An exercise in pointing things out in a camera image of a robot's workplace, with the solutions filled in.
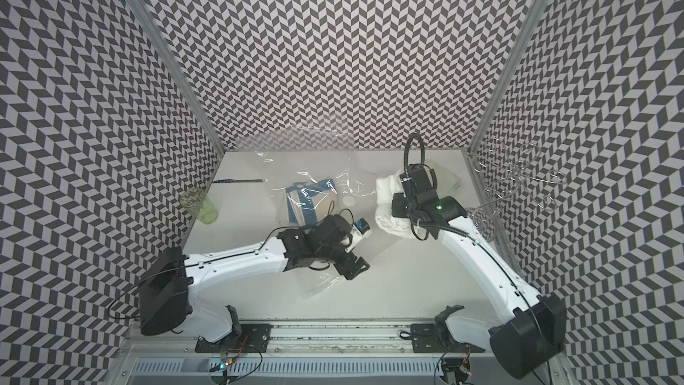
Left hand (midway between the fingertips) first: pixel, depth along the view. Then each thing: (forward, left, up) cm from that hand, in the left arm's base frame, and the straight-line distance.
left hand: (357, 258), depth 77 cm
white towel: (+17, -9, +12) cm, 23 cm away
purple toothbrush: (+37, +52, -9) cm, 64 cm away
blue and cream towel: (+23, +18, -5) cm, 30 cm away
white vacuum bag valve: (+26, +3, -9) cm, 28 cm away
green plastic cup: (+29, +64, -12) cm, 71 cm away
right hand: (+12, -13, +8) cm, 20 cm away
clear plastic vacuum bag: (+43, +2, -14) cm, 46 cm away
